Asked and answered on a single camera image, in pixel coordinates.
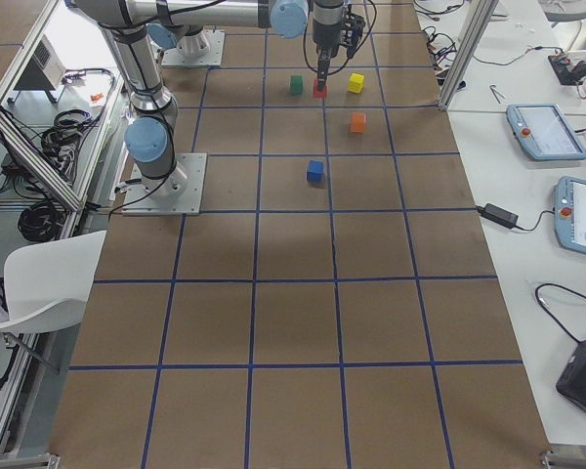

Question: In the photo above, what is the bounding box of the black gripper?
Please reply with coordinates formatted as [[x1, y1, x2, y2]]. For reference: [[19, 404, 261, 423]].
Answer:
[[313, 0, 344, 83]]

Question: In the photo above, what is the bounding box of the red wooden block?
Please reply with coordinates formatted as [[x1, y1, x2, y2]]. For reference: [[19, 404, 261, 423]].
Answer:
[[313, 79, 328, 99]]

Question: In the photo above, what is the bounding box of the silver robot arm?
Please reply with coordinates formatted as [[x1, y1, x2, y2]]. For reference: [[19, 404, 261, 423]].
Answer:
[[76, 1, 345, 197]]

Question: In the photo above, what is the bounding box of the green wooden block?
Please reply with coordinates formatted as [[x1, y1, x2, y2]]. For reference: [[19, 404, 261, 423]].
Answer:
[[289, 75, 304, 96]]

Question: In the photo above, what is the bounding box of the yellow wooden block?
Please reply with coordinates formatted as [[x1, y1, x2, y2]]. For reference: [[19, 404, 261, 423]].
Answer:
[[347, 72, 365, 94]]

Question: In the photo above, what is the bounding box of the orange wooden block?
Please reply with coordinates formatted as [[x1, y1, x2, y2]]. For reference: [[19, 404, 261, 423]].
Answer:
[[350, 112, 367, 134]]

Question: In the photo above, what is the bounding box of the blue wooden block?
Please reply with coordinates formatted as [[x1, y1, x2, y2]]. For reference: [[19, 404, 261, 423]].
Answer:
[[306, 160, 324, 184]]

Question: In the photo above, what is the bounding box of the hex key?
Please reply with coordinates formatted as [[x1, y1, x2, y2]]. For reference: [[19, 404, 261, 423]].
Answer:
[[489, 84, 504, 104]]

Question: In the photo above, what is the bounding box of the black power adapter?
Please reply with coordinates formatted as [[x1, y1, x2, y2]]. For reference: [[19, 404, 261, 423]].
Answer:
[[477, 203, 519, 229]]

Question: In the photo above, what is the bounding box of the far teach pendant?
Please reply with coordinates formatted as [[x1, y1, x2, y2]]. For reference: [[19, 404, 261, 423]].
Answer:
[[505, 104, 586, 161]]

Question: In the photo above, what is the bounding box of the teach pendant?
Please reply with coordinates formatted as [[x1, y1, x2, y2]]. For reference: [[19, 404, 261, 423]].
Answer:
[[505, 104, 586, 161], [554, 176, 586, 254]]

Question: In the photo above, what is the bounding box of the near teach pendant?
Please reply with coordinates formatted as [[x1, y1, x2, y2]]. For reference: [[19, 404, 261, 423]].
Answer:
[[554, 176, 586, 254]]

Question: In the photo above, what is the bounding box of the white chair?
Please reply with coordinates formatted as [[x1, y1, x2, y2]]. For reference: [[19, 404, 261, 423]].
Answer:
[[0, 231, 106, 334]]

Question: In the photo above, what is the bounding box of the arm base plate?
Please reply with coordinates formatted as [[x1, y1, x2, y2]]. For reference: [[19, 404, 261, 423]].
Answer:
[[161, 29, 225, 68], [121, 153, 207, 216]]

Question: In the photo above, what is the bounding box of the aluminium frame post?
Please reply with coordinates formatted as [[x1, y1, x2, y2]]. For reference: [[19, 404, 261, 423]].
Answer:
[[438, 0, 498, 110]]

